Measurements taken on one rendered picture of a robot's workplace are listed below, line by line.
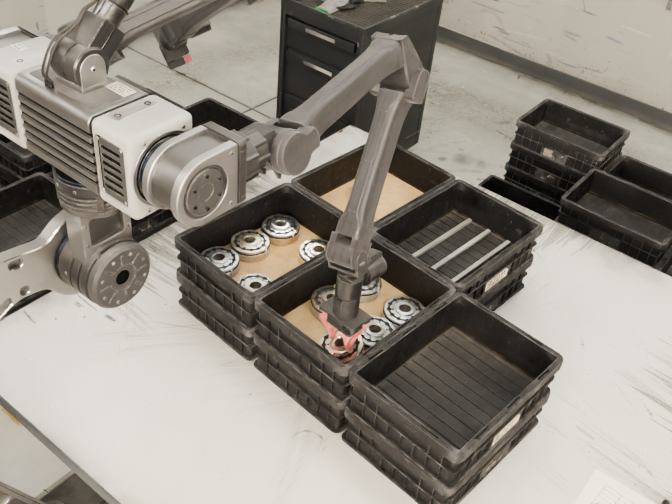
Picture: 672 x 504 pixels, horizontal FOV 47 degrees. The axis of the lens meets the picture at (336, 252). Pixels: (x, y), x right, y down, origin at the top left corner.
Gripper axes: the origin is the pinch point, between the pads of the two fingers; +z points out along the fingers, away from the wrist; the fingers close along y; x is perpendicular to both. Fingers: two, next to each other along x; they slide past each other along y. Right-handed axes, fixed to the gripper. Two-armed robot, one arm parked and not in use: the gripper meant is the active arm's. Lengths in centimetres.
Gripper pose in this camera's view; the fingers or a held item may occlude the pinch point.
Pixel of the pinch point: (340, 340)
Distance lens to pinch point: 177.8
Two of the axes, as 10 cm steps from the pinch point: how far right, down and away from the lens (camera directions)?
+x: -6.9, 3.9, -6.1
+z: -1.1, 7.8, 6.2
